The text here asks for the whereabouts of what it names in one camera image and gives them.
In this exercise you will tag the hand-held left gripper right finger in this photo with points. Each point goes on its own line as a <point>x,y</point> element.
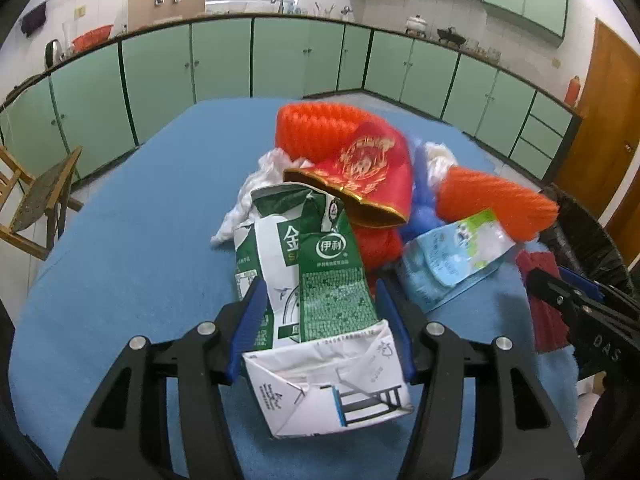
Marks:
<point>395,322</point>

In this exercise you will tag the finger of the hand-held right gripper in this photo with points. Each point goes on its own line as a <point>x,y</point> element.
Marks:
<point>560,297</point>
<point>585,285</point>

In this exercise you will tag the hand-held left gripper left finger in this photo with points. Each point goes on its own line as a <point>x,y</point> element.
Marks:
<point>250,322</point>

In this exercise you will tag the black trash bin bag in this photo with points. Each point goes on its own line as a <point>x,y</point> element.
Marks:
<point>590,240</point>

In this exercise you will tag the green and white milk carton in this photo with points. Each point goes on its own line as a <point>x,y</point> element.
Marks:
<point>325,285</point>

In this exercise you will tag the light blue snack packet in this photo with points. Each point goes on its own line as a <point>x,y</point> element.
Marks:
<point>450,260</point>

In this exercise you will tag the red paper bowl gold print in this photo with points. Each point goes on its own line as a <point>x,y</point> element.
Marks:
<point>370,170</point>

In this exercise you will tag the dark red cloth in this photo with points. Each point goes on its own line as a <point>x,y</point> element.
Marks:
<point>545,330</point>

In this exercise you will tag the crumpled white tissue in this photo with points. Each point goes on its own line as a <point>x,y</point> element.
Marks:
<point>235,215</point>

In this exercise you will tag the blue plastic bag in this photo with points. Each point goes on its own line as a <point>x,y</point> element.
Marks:
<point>420,212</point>

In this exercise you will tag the orange foam net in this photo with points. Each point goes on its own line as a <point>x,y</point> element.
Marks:
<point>500,200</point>
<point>310,130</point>

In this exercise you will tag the crumpled white paper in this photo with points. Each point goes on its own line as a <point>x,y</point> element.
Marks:
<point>441,157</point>

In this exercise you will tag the brown wooden door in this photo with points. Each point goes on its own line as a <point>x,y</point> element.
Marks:
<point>600,110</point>

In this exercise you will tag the red fire extinguisher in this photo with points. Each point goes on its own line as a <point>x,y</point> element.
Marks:
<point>573,91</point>

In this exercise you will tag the wooden chair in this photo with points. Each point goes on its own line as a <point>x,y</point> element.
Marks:
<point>40,195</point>

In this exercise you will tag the glass jars on counter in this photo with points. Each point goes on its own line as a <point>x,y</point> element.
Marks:
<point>480,51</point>

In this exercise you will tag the green lower kitchen cabinets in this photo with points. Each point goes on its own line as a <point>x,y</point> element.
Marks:
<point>150,70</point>

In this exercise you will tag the black wok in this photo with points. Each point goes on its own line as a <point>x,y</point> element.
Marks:
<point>451,35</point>

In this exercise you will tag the white cooking pot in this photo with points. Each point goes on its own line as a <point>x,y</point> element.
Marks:
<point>416,24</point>

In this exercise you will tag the glassware by sink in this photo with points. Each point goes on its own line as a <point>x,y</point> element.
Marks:
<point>320,10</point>

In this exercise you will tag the red plastic basin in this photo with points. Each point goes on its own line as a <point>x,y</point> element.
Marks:
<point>92,37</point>

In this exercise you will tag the metal kettle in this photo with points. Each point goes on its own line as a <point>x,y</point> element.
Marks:
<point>54,54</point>

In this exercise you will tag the purple towel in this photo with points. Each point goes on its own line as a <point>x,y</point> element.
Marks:
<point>32,20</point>

